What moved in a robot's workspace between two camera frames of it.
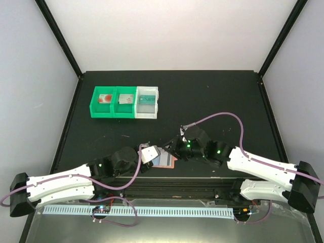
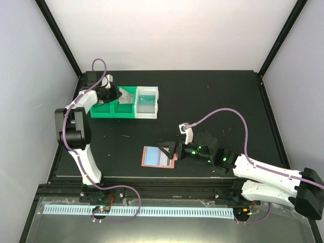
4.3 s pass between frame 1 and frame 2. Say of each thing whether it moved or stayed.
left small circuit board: stayed
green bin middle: stayed
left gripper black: moved
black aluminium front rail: stayed
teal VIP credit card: stayed
